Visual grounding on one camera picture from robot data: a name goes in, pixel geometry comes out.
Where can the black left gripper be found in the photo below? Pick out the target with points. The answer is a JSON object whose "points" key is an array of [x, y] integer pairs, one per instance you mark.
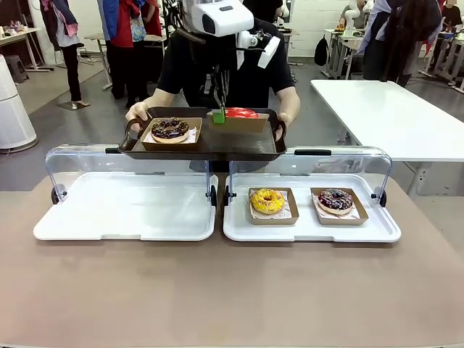
{"points": [[221, 54]]}

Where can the red glazed donut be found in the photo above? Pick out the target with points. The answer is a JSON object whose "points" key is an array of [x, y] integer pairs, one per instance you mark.
{"points": [[241, 113]]}

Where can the brown cardboard donut tray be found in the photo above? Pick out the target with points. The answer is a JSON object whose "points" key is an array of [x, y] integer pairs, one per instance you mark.
{"points": [[246, 125], [340, 220], [170, 146], [275, 220]]}

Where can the white paper liner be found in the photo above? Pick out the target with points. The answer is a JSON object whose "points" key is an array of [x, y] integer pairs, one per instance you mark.
{"points": [[286, 212], [193, 135], [353, 214]]}

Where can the dark brown serving tray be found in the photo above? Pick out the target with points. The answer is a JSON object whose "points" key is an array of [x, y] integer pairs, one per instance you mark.
{"points": [[232, 145]]}

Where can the chocolate sprinkled donut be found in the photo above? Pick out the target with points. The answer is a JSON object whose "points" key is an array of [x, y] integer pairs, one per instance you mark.
{"points": [[161, 132]]}

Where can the person's left forearm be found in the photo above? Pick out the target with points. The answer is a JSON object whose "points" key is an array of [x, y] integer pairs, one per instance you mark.
{"points": [[290, 99]]}

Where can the person's right forearm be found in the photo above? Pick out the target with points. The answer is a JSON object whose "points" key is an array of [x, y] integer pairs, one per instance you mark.
{"points": [[163, 98]]}

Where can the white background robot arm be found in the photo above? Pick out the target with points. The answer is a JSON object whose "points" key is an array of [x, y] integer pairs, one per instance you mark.
{"points": [[349, 16]]}

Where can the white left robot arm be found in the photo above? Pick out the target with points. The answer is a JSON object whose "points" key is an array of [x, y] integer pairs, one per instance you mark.
{"points": [[221, 16]]}

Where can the person in black shirt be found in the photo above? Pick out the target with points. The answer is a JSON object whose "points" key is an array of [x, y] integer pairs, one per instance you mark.
{"points": [[253, 83]]}

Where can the yellow sprinkled donut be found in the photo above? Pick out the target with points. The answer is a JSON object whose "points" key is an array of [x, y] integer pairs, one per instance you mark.
{"points": [[259, 203]]}

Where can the purple glazed donut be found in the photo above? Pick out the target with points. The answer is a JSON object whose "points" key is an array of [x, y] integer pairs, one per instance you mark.
{"points": [[328, 203]]}

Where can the person's left hand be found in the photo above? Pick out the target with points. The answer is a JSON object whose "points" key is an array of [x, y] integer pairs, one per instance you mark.
{"points": [[287, 119]]}

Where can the person's right hand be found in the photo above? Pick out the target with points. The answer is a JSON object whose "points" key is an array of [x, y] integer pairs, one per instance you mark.
{"points": [[139, 110]]}

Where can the black backpack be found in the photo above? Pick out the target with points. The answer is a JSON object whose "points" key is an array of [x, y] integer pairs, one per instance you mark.
{"points": [[320, 52]]}

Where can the bystander in red jacket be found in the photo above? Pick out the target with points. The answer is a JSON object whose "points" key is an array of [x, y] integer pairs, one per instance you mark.
{"points": [[127, 32]]}

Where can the clear plastic display lid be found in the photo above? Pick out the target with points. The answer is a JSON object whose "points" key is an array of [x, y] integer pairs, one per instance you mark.
{"points": [[326, 166], [83, 163]]}

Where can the white background workbench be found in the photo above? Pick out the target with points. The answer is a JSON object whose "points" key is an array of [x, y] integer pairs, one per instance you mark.
{"points": [[340, 47]]}

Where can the white display tray base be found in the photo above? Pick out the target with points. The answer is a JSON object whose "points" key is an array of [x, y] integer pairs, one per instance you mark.
{"points": [[308, 232], [127, 206]]}

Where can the large white table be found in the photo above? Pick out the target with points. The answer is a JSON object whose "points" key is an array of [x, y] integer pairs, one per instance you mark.
{"points": [[391, 112]]}

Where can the bystander with pink scarf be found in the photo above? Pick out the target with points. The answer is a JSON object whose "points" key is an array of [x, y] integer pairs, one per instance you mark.
{"points": [[67, 32]]}

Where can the bystander with long dark hair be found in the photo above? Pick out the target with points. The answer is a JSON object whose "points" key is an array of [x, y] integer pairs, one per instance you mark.
{"points": [[402, 36]]}

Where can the grey plastic stool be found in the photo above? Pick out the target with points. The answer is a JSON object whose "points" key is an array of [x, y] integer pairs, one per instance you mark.
{"points": [[16, 69]]}

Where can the white cylindrical air purifier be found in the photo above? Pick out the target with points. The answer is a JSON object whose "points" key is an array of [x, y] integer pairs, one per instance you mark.
{"points": [[12, 108]]}

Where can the light wooden desk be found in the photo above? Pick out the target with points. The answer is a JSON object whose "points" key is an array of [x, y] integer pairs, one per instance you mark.
{"points": [[18, 36]]}

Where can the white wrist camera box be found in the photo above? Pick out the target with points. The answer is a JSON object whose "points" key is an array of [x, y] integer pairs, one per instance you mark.
{"points": [[268, 52]]}

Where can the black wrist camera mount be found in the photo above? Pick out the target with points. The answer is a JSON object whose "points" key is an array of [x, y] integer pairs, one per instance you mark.
{"points": [[251, 39]]}

